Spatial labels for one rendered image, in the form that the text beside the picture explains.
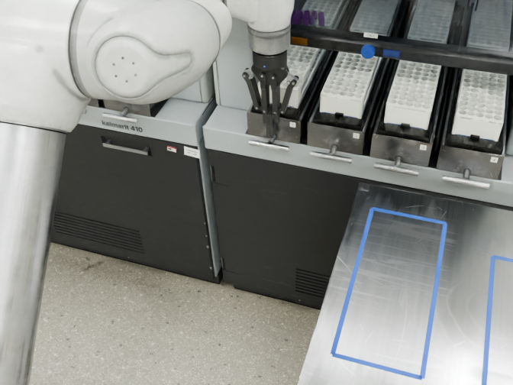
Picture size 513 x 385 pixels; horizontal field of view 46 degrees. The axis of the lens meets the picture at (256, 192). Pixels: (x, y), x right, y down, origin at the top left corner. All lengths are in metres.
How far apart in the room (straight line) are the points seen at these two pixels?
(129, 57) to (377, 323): 0.61
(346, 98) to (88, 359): 1.16
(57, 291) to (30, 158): 1.49
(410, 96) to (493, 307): 0.55
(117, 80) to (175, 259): 1.37
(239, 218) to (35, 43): 1.10
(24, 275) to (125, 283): 1.41
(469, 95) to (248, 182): 0.59
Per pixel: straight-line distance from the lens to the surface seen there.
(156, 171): 1.75
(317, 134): 1.45
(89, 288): 2.22
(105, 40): 0.69
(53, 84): 0.76
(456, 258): 1.16
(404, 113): 1.42
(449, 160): 1.44
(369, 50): 1.36
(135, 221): 1.95
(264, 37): 1.28
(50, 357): 2.09
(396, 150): 1.44
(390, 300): 1.08
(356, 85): 1.47
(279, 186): 1.60
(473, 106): 1.45
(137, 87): 0.68
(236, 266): 1.92
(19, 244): 0.79
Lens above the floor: 1.68
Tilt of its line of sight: 44 degrees down
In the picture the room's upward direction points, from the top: 3 degrees counter-clockwise
